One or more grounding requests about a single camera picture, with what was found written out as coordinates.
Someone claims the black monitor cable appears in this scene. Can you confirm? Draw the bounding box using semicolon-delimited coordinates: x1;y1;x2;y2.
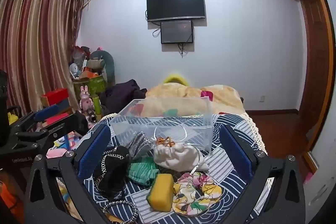
178;42;190;57

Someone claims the cream crochet bedspread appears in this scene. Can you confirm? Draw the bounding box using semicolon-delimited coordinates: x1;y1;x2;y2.
243;111;275;188

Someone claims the pink folded cloth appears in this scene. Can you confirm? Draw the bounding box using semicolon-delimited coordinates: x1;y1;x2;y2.
47;147;68;158

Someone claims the small black wall monitor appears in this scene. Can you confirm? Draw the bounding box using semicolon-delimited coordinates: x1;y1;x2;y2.
160;20;194;44

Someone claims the white drawstring pouch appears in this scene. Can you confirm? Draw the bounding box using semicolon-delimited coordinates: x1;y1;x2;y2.
153;141;210;172

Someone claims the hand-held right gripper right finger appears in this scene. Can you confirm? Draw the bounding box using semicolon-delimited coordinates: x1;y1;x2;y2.
220;124;306;224

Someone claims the wooden wardrobe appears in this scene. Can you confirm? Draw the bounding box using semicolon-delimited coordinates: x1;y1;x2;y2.
259;0;336;161

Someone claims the teal plush toy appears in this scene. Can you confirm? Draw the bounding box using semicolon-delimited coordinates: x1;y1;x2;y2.
88;50;115;85

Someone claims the green cylinder bottle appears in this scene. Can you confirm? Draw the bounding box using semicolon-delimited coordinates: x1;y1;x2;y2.
93;95;102;119

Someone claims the braided black white headband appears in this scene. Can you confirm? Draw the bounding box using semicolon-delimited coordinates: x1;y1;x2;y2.
102;200;139;224

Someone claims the orange knotted cord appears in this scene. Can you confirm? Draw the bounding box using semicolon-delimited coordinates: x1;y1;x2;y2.
156;136;175;148

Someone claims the black wall television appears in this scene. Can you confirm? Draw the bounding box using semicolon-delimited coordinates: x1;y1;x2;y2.
146;0;206;22

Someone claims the yellow plush pillow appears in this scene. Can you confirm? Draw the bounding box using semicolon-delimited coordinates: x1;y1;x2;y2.
163;72;190;85

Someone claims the green cardboard box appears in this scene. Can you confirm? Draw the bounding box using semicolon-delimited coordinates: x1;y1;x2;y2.
73;74;108;98

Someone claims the yellow fleece blanket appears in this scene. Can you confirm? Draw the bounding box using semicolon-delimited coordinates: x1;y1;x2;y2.
146;82;246;118

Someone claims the red striped curtain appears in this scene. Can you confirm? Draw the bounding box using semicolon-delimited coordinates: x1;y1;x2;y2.
0;0;85;117

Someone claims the small white blue plush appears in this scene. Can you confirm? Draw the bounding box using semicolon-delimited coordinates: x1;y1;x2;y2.
69;63;81;79

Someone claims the dark clothing pile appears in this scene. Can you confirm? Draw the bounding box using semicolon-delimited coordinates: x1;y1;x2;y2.
98;79;147;115

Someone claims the orange bag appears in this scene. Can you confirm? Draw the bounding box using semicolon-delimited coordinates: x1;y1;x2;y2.
0;179;18;210

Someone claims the pink cloth item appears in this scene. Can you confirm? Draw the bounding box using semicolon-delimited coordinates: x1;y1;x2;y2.
201;90;213;103

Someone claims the grey knit cloth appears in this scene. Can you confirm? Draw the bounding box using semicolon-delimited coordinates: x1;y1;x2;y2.
129;132;154;159

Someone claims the yellow sponge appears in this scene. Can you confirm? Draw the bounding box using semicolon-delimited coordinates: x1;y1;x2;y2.
149;174;175;212

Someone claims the green knit cloth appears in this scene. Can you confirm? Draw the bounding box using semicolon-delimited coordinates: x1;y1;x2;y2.
128;157;160;186

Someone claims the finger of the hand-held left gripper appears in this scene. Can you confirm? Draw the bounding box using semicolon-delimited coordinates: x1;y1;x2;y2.
10;104;61;133
16;112;89;151

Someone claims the clear plastic box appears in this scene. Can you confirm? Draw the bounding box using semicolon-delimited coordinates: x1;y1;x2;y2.
109;97;214;153

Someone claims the blue patterned bed cloth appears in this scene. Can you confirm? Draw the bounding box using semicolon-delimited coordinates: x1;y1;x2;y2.
84;114;266;224

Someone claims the black chain bag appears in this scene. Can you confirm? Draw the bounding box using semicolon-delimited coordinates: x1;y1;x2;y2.
92;146;131;201

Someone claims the floral scrunchie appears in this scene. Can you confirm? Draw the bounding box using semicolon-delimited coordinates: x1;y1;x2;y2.
172;172;223;214

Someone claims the red box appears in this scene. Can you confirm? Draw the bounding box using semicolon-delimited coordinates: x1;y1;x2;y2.
41;88;69;107

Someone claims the pink rabbit figure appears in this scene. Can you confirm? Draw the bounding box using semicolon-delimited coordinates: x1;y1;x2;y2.
79;85;94;112

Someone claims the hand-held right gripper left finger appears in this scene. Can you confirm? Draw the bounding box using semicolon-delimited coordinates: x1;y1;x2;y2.
24;124;112;224

